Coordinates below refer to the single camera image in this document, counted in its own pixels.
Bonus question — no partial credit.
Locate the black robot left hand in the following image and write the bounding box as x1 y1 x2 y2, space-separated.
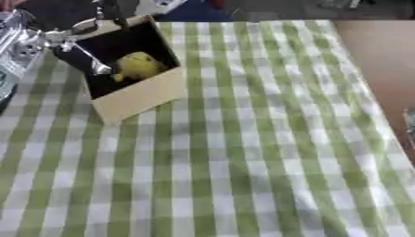
14 0 132 77

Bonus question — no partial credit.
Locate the tan cardboard box black inside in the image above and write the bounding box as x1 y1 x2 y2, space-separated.
50 13 188 126

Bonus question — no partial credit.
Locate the yellow soft toy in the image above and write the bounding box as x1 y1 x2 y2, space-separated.
110 51 170 83

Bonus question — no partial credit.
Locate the white object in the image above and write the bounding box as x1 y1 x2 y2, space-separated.
132 0 188 17

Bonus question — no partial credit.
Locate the blue fabric object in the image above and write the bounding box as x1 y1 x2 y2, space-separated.
154 0 235 23

